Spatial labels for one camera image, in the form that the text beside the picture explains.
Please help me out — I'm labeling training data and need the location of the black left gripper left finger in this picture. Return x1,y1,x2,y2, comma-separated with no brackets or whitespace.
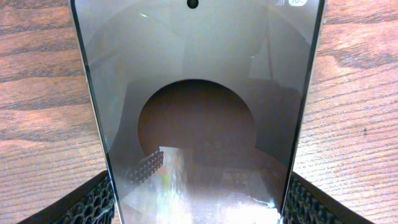
19,170,115,224

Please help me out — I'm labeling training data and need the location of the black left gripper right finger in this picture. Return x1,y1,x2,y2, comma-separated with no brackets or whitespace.
281,172,373,224

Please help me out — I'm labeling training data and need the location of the Galaxy S25 Ultra smartphone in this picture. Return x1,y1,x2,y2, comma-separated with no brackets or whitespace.
69,0,326,223

